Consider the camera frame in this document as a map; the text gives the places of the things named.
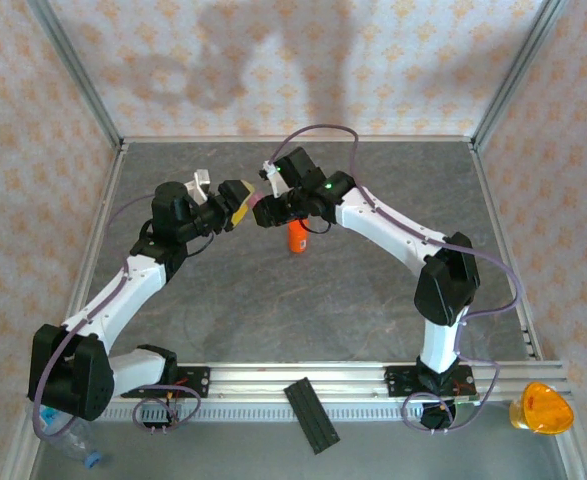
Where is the orange pill bottle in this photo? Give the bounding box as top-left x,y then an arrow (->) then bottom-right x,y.
286,218 -> 310,256

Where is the black aluminium extrusion piece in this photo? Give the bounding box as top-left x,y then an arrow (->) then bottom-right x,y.
282,377 -> 342,456

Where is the clear plastic water bottle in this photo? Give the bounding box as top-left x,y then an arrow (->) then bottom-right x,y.
35,403 -> 105,470

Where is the black controller box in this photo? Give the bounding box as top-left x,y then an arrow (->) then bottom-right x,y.
421,402 -> 458,432

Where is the orange translucent plastic cup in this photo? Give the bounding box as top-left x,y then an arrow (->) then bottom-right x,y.
508,380 -> 576,437

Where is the aluminium frame cross bar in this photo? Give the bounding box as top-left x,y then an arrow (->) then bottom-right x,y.
120,133 -> 477,146

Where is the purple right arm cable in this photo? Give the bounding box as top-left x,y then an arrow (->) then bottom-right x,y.
271,123 -> 524,435

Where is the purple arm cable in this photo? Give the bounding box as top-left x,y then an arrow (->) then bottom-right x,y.
31,193 -> 202,441
271,123 -> 524,435

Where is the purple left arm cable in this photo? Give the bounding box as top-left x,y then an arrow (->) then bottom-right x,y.
31,193 -> 202,441

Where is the aluminium frame post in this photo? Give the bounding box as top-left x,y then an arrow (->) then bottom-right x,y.
470,0 -> 573,151
26,0 -> 127,151

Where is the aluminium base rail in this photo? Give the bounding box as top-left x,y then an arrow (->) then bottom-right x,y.
107,360 -> 568,402

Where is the grey slotted cable duct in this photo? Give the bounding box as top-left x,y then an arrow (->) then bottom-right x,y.
103,403 -> 427,424

